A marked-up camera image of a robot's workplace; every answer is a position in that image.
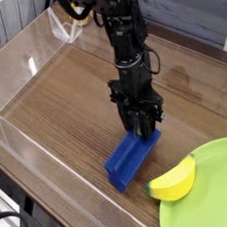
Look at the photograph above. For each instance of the green plate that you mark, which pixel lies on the green plate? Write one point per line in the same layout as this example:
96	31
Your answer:
205	205

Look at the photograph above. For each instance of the clear acrylic corner bracket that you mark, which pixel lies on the clear acrylic corner bracket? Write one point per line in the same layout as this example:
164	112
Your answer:
64	31

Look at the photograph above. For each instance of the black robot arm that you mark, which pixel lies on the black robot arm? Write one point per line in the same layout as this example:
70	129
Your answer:
127	32

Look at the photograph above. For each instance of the clear acrylic barrier wall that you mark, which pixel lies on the clear acrylic barrier wall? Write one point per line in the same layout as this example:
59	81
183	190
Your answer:
58	125

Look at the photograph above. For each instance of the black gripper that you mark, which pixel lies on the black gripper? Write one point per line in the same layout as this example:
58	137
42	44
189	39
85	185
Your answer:
138	111

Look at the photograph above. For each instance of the yellow toy banana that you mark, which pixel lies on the yellow toy banana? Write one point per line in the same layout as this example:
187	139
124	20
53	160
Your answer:
176	183

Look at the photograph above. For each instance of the blue cross-shaped block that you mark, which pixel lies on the blue cross-shaped block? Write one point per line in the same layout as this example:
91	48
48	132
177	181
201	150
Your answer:
126	160

